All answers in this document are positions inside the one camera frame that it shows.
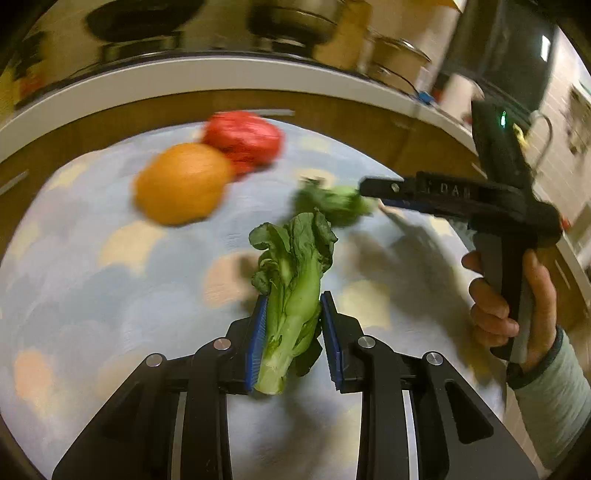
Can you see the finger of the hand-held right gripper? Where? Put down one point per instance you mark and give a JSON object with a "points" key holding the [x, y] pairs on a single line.
{"points": [[425, 205], [388, 187]]}

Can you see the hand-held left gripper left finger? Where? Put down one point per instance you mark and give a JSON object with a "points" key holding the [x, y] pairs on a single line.
{"points": [[258, 341]]}

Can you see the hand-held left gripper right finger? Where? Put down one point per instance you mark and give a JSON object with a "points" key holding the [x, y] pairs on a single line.
{"points": [[331, 341]]}

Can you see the green bok choy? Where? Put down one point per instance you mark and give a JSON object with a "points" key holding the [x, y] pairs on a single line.
{"points": [[288, 300]]}

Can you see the green leafy vegetable piece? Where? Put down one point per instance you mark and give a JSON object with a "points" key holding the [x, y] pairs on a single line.
{"points": [[337, 203]]}

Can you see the person's right forearm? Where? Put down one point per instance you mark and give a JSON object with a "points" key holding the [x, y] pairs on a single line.
{"points": [[554, 406]]}

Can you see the person's right hand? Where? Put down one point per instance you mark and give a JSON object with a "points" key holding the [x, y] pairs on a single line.
{"points": [[494, 314]]}

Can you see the metal faucet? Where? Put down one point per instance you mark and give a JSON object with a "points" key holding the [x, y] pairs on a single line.
{"points": [[545, 138]]}

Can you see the small blue container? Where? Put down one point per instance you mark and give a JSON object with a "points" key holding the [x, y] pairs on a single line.
{"points": [[425, 97]]}

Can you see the white electric kettle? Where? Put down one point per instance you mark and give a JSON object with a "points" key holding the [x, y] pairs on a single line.
{"points": [[459, 97]]}

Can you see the beige rice cooker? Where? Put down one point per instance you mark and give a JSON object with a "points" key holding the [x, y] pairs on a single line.
{"points": [[399, 62]]}

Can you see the pale patterned tablecloth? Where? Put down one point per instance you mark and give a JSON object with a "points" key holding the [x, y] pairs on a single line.
{"points": [[115, 300]]}

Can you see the red plastic bag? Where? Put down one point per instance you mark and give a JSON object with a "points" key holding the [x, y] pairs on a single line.
{"points": [[244, 138]]}

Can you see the dark window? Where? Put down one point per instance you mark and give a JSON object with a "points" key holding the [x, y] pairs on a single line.
{"points": [[503, 46]]}

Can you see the orange fruit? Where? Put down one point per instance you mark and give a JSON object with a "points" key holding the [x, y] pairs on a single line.
{"points": [[184, 184]]}

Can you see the steel steamer pot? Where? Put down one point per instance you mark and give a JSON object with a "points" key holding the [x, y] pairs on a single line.
{"points": [[295, 18]]}

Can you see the wooden base cabinets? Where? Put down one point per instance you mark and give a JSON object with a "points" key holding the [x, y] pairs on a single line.
{"points": [[138, 108]]}

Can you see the black gas stove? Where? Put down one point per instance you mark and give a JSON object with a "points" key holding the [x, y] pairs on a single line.
{"points": [[138, 46]]}

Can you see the black wok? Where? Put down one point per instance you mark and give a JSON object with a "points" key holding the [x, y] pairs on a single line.
{"points": [[143, 16]]}

